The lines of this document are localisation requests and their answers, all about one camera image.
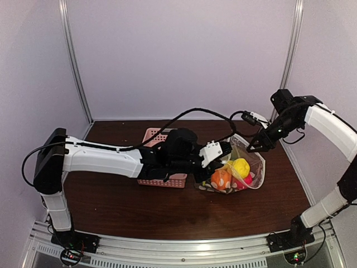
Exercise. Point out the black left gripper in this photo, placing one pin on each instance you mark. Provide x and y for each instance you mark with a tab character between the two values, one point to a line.
200	177

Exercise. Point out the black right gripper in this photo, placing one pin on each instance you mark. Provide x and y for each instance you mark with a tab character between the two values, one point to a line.
267	142

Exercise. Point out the orange toy fruit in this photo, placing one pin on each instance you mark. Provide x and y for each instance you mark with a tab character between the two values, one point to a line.
221	180

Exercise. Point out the clear dotted zip bag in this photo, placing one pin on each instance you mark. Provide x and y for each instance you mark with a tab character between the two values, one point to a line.
239	150

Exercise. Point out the yellow toy bananas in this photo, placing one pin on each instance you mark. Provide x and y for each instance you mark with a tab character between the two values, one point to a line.
227	164

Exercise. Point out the red toy apple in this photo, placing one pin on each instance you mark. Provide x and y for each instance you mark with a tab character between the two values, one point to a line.
243	184

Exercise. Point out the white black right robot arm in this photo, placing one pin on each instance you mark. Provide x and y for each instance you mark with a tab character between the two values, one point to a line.
331	152

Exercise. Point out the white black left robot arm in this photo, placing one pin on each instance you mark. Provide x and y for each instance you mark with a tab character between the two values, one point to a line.
179	153

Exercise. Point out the pink plastic basket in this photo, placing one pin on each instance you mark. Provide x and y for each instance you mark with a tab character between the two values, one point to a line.
162	179

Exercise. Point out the right circuit board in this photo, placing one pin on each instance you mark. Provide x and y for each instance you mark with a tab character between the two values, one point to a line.
296	257

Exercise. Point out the circuit board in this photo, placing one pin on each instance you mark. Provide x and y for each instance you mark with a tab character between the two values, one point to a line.
70	257
296	257

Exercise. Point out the left circuit board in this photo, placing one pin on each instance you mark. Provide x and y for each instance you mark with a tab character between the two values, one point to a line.
70	257

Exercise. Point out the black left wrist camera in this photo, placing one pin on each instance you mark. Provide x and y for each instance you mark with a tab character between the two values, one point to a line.
214	150

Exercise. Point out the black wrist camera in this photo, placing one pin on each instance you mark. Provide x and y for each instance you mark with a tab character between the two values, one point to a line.
255	119
214	150

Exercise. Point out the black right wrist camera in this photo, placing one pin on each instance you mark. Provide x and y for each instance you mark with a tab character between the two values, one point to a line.
255	119

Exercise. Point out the aluminium front rail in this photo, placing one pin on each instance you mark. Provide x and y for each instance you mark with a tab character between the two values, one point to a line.
246	251

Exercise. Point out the right aluminium frame post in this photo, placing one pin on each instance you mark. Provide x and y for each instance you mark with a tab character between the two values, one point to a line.
293	43

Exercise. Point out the aluminium frame post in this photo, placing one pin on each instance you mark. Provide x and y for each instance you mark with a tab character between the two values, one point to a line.
293	43
63	9

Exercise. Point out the left aluminium frame post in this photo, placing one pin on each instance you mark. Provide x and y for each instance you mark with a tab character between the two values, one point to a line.
63	9

